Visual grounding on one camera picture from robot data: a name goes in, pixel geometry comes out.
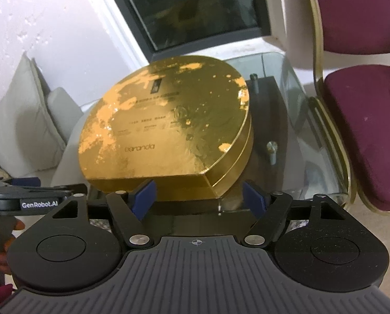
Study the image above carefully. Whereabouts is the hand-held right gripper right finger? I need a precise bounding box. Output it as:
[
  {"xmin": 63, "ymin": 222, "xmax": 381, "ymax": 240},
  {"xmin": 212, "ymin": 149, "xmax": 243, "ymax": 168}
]
[{"xmin": 242, "ymin": 179, "xmax": 349, "ymax": 250}]

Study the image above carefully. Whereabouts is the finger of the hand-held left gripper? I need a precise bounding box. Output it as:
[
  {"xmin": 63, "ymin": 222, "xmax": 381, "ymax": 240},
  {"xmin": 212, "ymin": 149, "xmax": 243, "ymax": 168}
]
[{"xmin": 0, "ymin": 177, "xmax": 88, "ymax": 200}]

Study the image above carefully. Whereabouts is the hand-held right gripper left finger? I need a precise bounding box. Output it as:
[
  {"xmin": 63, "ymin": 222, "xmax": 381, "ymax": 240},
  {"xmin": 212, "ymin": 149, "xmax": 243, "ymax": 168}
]
[{"xmin": 50, "ymin": 179, "xmax": 158, "ymax": 250}]

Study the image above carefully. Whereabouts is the round gold gift box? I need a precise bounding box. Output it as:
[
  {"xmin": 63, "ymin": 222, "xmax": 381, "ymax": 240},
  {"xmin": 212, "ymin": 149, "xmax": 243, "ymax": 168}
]
[{"xmin": 90, "ymin": 118, "xmax": 255, "ymax": 201}]

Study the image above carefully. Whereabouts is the round gold box lid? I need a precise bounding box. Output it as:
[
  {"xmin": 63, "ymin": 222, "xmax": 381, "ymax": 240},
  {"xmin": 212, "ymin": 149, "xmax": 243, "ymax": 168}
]
[{"xmin": 78, "ymin": 55, "xmax": 250, "ymax": 189}]

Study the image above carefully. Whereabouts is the glass desktop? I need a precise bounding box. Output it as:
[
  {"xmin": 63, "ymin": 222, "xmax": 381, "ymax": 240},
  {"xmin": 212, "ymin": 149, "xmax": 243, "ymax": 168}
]
[{"xmin": 215, "ymin": 51, "xmax": 353, "ymax": 210}]

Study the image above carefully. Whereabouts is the person's left hand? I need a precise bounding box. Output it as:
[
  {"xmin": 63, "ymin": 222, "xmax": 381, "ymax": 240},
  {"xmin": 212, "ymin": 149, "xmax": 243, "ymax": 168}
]
[{"xmin": 0, "ymin": 218, "xmax": 26, "ymax": 276}]

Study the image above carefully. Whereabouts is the metal table bolt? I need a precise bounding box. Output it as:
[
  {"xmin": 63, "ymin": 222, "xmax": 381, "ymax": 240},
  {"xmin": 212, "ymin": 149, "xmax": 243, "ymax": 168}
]
[{"xmin": 267, "ymin": 141, "xmax": 278, "ymax": 166}]

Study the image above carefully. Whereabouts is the large grey cushion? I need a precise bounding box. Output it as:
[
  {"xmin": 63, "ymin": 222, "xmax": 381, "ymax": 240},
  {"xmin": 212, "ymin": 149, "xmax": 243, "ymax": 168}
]
[{"xmin": 0, "ymin": 52, "xmax": 66, "ymax": 179}]

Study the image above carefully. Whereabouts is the small grey cushion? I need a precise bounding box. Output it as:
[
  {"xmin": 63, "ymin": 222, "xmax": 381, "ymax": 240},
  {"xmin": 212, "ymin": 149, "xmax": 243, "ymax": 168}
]
[{"xmin": 47, "ymin": 87, "xmax": 85, "ymax": 145}]

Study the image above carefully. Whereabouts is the purple chair with gold frame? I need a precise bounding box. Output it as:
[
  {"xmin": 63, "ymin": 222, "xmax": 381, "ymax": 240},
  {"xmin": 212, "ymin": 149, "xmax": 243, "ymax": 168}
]
[{"xmin": 300, "ymin": 0, "xmax": 390, "ymax": 215}]

